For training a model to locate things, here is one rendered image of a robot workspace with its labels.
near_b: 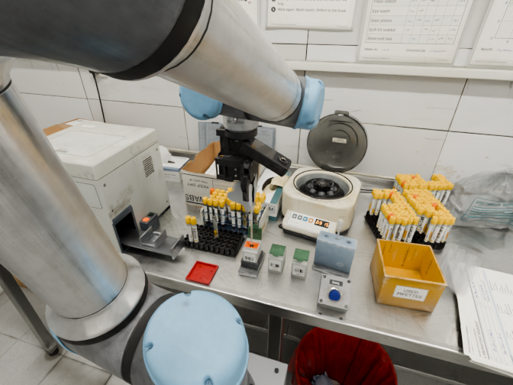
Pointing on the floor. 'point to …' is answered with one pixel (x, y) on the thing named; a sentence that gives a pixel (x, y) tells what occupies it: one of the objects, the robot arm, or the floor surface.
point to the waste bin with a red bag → (340, 360)
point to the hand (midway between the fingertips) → (251, 206)
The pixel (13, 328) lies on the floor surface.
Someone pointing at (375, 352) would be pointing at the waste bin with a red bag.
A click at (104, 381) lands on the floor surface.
